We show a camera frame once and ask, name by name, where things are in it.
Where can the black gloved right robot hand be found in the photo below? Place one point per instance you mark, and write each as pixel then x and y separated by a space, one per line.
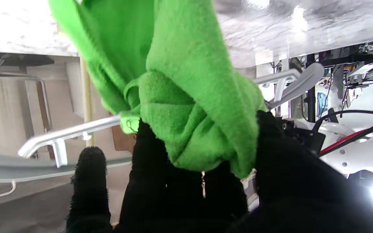
pixel 173 200

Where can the green microfibre towel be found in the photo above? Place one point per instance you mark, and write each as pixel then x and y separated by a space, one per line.
pixel 189 81

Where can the grey plastic clothes hanger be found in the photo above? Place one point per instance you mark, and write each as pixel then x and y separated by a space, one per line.
pixel 28 166

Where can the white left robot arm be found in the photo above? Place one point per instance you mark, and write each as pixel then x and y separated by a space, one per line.
pixel 361 155

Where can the wooden drying rack stand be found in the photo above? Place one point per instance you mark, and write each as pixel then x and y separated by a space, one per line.
pixel 86 97

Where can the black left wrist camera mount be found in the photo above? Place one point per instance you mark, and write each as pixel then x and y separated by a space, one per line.
pixel 306 137

